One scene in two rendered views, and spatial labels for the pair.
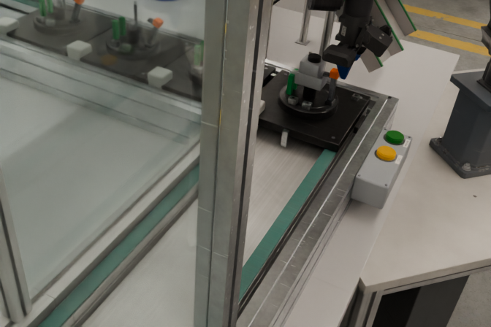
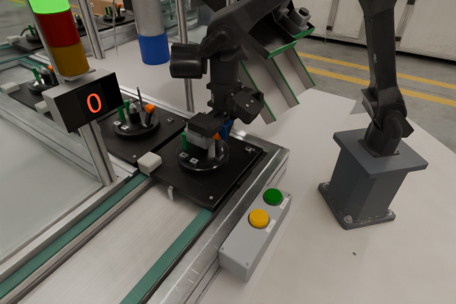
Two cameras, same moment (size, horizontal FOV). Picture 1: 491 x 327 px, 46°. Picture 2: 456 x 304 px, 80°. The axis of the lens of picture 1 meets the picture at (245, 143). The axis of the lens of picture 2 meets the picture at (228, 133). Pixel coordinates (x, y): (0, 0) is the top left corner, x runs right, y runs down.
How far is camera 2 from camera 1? 0.73 m
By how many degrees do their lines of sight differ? 8
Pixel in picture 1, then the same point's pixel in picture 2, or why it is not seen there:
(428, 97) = (325, 138)
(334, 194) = (184, 278)
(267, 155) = (155, 210)
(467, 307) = not seen: hidden behind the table
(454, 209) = (331, 271)
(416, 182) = (298, 233)
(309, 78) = (195, 138)
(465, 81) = (347, 140)
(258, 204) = (117, 275)
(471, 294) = not seen: hidden behind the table
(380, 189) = (241, 267)
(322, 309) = not seen: outside the picture
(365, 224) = (233, 292)
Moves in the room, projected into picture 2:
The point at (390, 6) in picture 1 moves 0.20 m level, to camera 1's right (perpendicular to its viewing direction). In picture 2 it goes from (294, 66) to (352, 70)
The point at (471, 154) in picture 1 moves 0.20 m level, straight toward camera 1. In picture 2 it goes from (353, 208) to (324, 277)
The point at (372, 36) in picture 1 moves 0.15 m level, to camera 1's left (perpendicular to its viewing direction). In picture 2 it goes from (237, 104) to (164, 98)
